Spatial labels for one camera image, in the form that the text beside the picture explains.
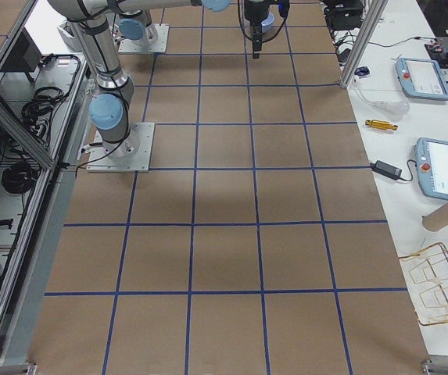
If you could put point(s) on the clear plastic tube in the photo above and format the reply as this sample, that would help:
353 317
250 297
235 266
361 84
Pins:
396 109

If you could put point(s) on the black monitor back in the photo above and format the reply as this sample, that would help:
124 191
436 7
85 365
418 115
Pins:
24 57

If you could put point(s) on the copper wire rack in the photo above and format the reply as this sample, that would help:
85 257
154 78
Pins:
426 275

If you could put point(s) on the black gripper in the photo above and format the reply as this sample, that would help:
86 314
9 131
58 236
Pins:
256 12

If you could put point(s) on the near teach pendant tablet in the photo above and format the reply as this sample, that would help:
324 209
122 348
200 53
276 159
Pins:
432 160

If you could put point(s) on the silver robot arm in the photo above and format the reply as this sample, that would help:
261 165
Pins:
144 17
109 110

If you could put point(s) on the aluminium side frame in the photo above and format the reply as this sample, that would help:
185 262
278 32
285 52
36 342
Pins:
26 163

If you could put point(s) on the far teach pendant tablet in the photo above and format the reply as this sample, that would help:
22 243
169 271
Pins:
421 79

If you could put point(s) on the aluminium frame post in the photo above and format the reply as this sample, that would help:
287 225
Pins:
369 24

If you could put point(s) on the teach pendant tablet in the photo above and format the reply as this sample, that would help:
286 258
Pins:
432 160
421 79

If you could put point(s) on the small blue mouse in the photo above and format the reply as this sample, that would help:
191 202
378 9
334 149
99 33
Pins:
362 71

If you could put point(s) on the black power adapter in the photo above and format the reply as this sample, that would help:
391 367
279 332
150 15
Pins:
386 170

